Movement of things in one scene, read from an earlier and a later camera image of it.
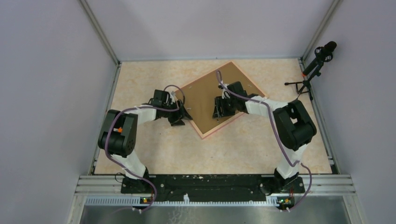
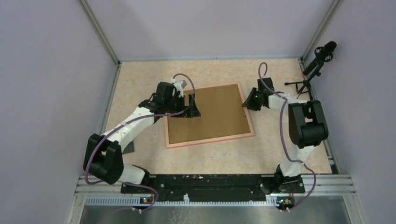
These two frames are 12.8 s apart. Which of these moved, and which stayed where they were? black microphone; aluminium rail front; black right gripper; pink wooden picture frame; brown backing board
Moved: black right gripper; brown backing board; pink wooden picture frame
Stayed: black microphone; aluminium rail front
